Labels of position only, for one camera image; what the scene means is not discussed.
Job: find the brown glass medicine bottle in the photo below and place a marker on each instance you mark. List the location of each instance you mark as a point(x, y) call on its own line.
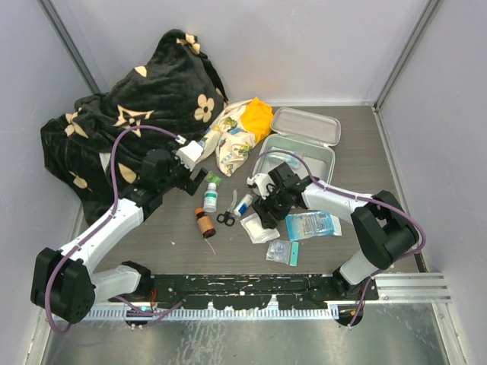
point(204, 223)

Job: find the white slotted cable duct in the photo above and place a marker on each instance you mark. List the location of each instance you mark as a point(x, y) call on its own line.
point(271, 312)

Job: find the small green sachet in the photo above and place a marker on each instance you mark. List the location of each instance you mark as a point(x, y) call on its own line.
point(213, 178)

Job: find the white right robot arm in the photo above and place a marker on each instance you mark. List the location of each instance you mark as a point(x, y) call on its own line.
point(384, 231)

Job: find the white gauze pad packet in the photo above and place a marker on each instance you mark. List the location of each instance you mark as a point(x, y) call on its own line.
point(257, 234)

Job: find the bagged teal plaster strips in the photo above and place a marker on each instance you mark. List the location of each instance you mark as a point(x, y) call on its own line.
point(292, 158)

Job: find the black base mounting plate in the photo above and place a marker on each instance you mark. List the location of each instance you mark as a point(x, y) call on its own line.
point(239, 292)

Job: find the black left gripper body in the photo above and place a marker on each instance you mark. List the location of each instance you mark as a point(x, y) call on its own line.
point(179, 176)

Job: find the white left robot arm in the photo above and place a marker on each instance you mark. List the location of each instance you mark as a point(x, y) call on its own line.
point(65, 282)

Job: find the white bottle green label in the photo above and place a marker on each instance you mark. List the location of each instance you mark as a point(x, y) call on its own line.
point(210, 198)

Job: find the aluminium frame rail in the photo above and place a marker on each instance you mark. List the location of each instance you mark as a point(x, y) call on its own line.
point(412, 288)

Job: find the yellow cloth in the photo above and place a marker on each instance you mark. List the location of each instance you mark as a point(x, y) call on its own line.
point(257, 119)

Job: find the black handled scissors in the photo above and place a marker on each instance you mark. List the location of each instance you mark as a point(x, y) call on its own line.
point(227, 218)

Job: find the black floral fleece blanket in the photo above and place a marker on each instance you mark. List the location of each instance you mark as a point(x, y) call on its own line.
point(178, 90)

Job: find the grey medicine kit case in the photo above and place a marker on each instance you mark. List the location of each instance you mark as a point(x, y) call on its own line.
point(310, 134)

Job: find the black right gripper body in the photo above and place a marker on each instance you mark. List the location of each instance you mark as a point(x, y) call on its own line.
point(278, 201)

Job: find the small bag with teal header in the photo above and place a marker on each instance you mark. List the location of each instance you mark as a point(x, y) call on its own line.
point(285, 252)

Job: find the bagged white blue bandage roll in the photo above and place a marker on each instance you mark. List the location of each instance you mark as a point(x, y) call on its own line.
point(243, 205)

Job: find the light blue wipes pouch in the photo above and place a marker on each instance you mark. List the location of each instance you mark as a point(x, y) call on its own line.
point(303, 226)

